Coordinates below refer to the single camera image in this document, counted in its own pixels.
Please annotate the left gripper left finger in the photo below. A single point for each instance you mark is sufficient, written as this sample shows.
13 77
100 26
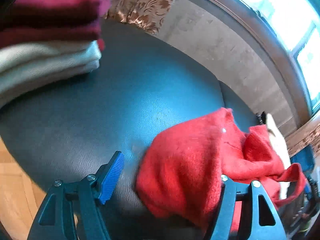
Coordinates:
71 210

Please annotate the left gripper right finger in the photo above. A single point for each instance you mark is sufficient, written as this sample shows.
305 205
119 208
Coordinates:
258 220

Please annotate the red knit sweater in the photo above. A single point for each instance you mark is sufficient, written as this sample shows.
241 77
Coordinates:
180 173

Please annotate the blue plastic storage bin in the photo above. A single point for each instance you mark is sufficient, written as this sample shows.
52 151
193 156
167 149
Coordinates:
305 158

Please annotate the cream knit sweater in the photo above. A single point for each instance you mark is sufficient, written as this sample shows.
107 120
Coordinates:
277 141

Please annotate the right brown patterned curtain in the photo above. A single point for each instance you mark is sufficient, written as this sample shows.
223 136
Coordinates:
306 135

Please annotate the brown patterned curtain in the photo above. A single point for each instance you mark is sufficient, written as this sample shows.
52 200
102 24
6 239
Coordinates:
148 15
306 135

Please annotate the black leather padded bench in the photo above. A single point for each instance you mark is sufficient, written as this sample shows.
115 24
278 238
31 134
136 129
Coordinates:
68 129

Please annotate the folded white garment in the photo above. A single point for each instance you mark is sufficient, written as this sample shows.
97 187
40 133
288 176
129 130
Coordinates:
28 66

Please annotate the folded maroon garment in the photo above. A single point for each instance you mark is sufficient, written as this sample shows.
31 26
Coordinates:
52 20

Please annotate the left brown patterned curtain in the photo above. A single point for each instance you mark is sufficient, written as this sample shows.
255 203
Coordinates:
148 15

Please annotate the window with frame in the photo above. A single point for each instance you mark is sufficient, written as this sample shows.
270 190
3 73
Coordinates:
296 25

